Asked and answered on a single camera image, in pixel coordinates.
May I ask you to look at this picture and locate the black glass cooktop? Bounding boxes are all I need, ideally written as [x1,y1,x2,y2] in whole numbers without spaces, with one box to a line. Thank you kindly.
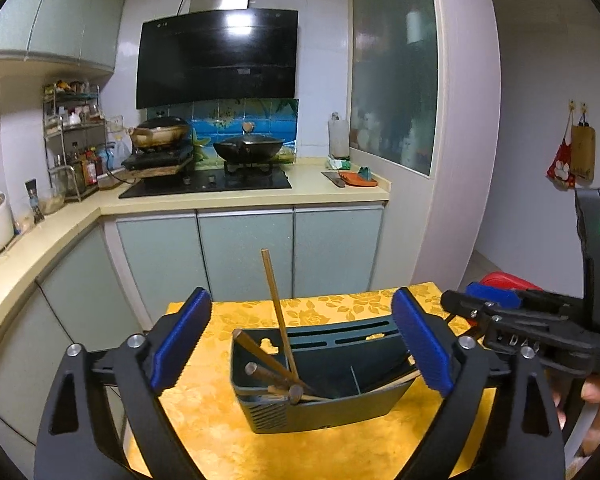
[118,166,292,199]

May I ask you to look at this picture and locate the brown hanging board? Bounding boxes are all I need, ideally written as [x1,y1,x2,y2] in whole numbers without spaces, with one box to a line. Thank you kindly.
[571,112,596,182]

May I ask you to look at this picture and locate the red plastic chair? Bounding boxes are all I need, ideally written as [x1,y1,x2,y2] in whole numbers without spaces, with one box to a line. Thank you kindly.
[480,270,543,293]

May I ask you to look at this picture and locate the black pepper grinder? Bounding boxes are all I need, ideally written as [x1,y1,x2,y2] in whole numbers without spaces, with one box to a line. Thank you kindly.
[25,179,46,224]

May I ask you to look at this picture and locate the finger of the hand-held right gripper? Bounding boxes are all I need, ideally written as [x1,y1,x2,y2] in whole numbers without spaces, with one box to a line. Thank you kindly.
[440,289,586,333]
[466,281,583,312]

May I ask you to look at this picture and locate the black induction cooker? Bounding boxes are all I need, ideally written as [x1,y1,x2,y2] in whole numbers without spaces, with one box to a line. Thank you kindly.
[121,152,195,173]

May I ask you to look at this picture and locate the dark wooden chopstick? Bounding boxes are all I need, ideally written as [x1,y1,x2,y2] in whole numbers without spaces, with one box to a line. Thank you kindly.
[245,361,311,395]
[234,332,286,378]

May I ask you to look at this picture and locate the white plastic bottle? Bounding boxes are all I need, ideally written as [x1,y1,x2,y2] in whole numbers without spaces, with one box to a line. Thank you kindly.
[327,112,351,159]

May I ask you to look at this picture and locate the black glass range hood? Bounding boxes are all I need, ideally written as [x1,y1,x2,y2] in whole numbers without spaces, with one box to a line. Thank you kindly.
[136,0,299,110]

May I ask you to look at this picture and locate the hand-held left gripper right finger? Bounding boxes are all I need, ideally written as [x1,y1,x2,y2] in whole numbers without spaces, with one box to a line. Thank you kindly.
[391,286,566,480]

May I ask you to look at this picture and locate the yellow floral tablecloth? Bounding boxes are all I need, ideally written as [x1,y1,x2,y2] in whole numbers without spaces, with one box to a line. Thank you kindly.
[125,282,496,480]

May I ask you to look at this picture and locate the red hanging pouch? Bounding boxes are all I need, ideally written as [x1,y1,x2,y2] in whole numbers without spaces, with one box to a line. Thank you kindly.
[546,110,577,191]

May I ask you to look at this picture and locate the black wok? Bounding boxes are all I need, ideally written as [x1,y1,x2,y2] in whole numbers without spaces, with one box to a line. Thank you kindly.
[212,121,286,165]

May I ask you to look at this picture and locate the pale green upper cabinets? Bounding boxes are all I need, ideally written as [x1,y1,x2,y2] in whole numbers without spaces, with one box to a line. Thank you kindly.
[0,0,131,73]

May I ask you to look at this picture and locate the metal spice rack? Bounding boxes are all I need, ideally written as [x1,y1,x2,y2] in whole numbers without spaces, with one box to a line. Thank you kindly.
[42,79,108,196]

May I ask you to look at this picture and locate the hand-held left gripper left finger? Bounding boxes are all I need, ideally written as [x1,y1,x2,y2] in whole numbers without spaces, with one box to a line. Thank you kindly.
[34,287,213,480]

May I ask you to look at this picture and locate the orange cutting board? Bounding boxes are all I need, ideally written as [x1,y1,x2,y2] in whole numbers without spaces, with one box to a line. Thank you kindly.
[337,166,379,187]

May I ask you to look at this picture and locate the golden pan with lid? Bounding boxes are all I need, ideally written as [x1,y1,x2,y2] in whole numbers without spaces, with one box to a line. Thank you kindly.
[129,116,192,151]

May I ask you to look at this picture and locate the dark grey utensil holder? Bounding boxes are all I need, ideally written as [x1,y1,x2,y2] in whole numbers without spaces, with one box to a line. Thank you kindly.
[230,317,423,435]

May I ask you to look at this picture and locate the light bamboo chopstick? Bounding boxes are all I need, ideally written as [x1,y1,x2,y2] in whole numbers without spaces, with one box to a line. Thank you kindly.
[267,385,338,403]
[260,248,301,382]
[357,371,423,395]

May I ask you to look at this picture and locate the blue seaside tile mural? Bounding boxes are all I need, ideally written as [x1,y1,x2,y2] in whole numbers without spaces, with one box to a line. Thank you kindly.
[145,98,299,161]

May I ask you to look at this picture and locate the frosted glass partition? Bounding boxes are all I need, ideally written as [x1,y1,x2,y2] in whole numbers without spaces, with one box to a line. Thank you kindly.
[350,0,439,177]

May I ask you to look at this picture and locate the beige kitchen countertop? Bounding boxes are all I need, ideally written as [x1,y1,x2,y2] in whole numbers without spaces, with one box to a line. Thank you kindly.
[0,157,391,376]

